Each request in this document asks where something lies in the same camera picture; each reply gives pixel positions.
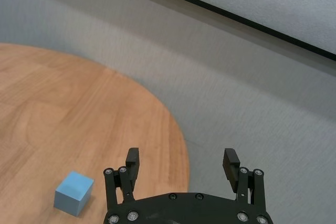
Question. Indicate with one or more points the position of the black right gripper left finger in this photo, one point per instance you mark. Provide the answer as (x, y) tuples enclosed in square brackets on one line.
[(131, 174)]

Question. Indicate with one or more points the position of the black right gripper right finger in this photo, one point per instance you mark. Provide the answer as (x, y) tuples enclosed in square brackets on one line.
[(232, 174)]

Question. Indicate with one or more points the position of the blue cube block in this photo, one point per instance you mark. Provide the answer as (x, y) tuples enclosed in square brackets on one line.
[(72, 192)]

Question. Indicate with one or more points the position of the black wall trim strip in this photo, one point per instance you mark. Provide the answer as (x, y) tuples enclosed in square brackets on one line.
[(262, 27)]

